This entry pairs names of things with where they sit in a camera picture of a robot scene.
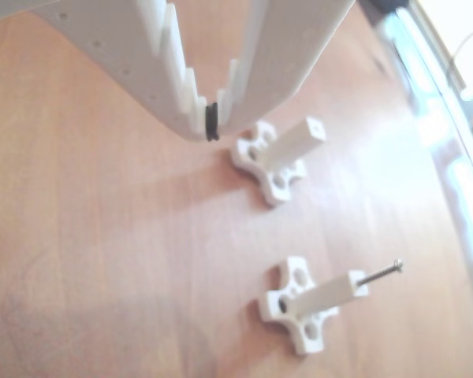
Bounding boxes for small metal screw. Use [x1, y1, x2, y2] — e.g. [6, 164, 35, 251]
[358, 258, 404, 285]

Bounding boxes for white cross-base post stand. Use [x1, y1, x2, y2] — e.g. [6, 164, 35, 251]
[255, 255, 371, 356]
[230, 116, 327, 206]

